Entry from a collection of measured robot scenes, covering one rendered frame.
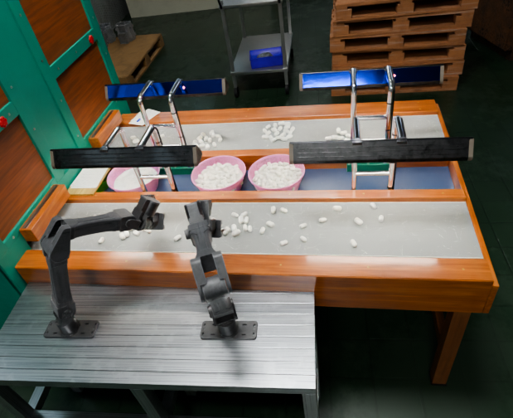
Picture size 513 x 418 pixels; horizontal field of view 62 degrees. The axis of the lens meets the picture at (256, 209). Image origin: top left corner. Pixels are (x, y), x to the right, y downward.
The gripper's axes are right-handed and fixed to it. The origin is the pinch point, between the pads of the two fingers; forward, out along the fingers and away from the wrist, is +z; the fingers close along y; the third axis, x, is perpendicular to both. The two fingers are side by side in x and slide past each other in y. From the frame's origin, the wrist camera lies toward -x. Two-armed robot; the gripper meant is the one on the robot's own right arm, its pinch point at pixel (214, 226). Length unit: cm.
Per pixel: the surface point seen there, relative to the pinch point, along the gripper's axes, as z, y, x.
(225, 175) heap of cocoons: 44.2, 7.5, -21.6
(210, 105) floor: 248, 77, -99
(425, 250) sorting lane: 8, -78, 9
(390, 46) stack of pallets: 225, -90, -137
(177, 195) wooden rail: 28.2, 25.7, -12.1
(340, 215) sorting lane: 22, -47, -3
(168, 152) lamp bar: -3.3, 16.8, -28.7
